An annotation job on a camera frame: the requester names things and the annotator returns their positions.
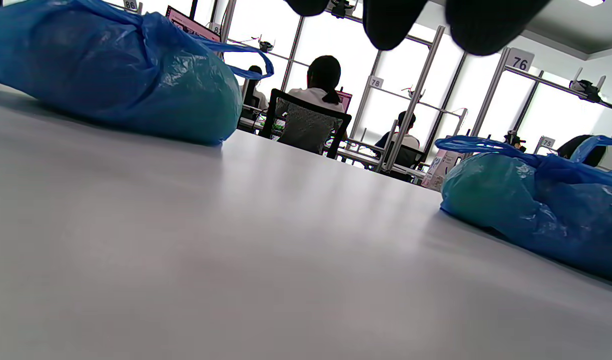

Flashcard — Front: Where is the person's left hand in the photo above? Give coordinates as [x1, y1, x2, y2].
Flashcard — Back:
[285, 0, 552, 57]

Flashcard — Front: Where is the blue plastic bag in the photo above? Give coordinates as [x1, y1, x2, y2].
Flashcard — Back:
[0, 0, 275, 147]
[434, 135, 612, 287]

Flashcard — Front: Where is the pink white printed box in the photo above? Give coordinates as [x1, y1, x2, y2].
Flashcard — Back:
[421, 149, 462, 192]

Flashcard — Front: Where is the white desk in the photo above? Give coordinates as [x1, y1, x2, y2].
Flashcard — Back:
[336, 145, 429, 180]

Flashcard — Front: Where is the black mesh office chair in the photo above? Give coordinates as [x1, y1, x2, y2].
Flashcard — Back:
[260, 88, 352, 160]

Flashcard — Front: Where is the computer monitor pink screen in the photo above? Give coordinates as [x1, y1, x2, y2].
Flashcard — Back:
[165, 5, 222, 43]

